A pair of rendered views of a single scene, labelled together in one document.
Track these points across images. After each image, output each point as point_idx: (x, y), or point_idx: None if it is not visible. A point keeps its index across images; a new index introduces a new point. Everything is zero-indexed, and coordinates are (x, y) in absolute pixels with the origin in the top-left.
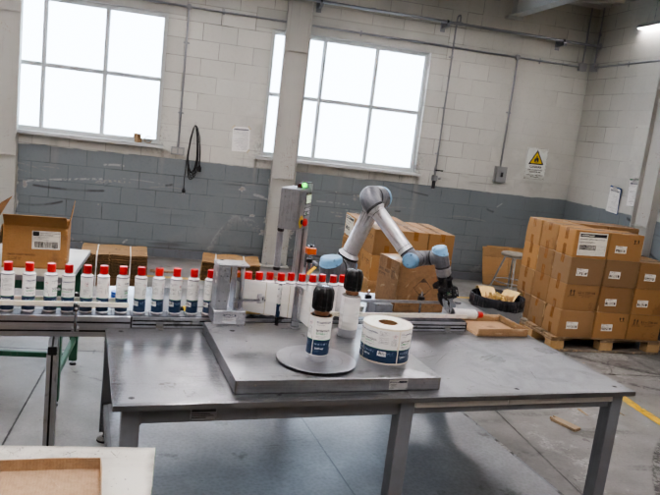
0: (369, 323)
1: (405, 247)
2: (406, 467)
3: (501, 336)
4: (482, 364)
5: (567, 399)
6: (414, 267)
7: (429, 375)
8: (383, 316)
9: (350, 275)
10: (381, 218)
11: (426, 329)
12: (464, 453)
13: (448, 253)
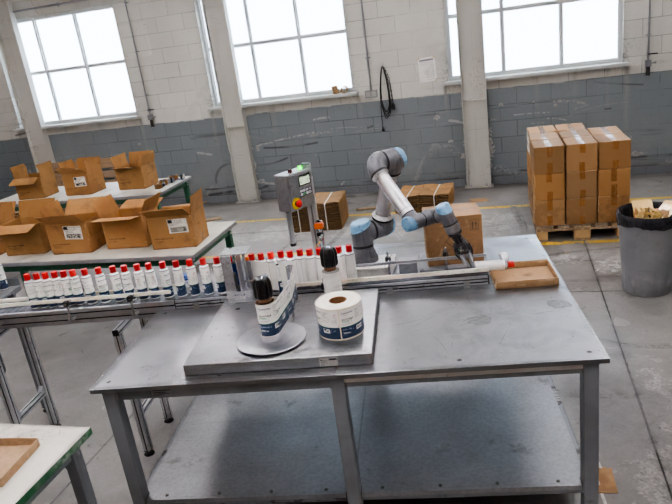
0: (316, 303)
1: (403, 211)
2: (430, 416)
3: (525, 287)
4: (456, 329)
5: (519, 368)
6: (415, 229)
7: (361, 351)
8: (342, 292)
9: (321, 254)
10: (381, 184)
11: (443, 286)
12: (503, 402)
13: (451, 210)
